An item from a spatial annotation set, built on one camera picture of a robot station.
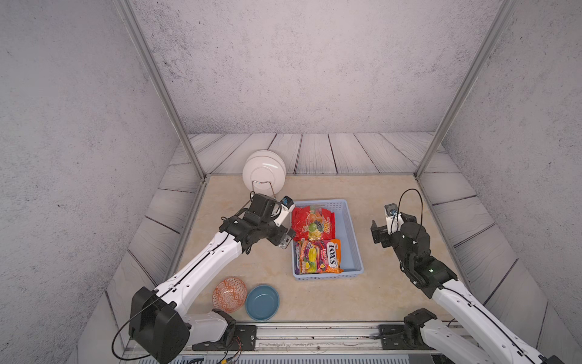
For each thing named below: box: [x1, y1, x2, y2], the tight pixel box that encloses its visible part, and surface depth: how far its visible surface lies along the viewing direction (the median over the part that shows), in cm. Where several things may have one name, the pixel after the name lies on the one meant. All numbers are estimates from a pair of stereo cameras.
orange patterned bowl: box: [212, 276, 248, 314], surface depth 82 cm
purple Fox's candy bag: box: [294, 241, 301, 276], surface depth 87 cm
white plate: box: [242, 149, 287, 197], surface depth 106 cm
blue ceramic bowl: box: [245, 284, 280, 322], surface depth 81 cm
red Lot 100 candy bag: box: [291, 206, 336, 242], surface depth 92 cm
